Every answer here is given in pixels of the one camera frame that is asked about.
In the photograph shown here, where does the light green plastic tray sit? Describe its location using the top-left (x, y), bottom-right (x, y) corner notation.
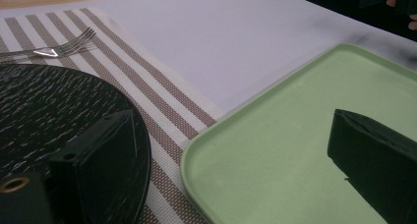
top-left (180, 42), bottom-right (417, 224)

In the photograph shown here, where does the white table board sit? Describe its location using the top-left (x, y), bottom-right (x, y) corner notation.
top-left (0, 0), bottom-right (417, 114)

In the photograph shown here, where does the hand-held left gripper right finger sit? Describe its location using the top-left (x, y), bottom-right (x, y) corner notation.
top-left (327, 108), bottom-right (417, 224)

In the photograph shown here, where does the black textured plate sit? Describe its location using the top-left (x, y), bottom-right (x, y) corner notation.
top-left (0, 64), bottom-right (152, 224)

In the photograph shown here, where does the striped woven placemat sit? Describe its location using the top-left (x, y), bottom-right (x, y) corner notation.
top-left (0, 7), bottom-right (225, 224)

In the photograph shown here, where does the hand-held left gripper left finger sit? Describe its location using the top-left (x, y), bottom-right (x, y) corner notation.
top-left (48, 109), bottom-right (139, 224)

